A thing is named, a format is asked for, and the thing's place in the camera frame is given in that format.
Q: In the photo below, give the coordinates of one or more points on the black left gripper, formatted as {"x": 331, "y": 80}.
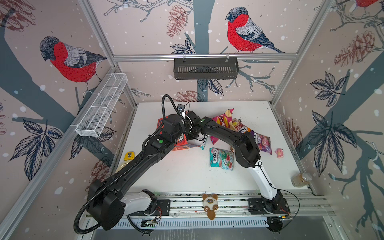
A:
{"x": 186, "y": 130}

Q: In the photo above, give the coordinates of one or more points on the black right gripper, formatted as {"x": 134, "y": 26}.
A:
{"x": 188, "y": 137}

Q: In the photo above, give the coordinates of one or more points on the red paper gift bag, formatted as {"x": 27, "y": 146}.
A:
{"x": 181, "y": 144}

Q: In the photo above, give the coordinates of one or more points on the pink Lay's chips bag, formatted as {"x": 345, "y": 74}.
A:
{"x": 225, "y": 119}

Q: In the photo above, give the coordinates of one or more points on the purple Fox's candy bag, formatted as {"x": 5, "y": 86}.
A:
{"x": 263, "y": 142}

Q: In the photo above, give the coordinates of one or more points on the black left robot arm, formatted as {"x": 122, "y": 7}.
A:
{"x": 105, "y": 198}

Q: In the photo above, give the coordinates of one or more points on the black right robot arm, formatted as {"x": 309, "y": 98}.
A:
{"x": 247, "y": 155}

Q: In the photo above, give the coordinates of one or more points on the green snack packet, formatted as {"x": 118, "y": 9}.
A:
{"x": 221, "y": 159}

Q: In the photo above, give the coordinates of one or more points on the yellow tape measure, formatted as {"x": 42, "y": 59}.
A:
{"x": 129, "y": 156}

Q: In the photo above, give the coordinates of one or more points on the plush cat toy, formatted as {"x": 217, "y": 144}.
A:
{"x": 210, "y": 205}

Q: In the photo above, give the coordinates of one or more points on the white mesh tray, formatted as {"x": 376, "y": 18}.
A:
{"x": 100, "y": 110}

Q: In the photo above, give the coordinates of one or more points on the small pink toy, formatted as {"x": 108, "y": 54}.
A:
{"x": 280, "y": 153}

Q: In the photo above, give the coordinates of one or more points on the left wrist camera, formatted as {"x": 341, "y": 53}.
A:
{"x": 181, "y": 109}

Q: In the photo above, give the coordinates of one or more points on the black wire basket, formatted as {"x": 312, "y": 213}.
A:
{"x": 206, "y": 68}

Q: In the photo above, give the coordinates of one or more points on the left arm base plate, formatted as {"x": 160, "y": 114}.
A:
{"x": 160, "y": 208}

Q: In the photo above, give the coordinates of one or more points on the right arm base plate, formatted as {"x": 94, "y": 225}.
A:
{"x": 260, "y": 206}

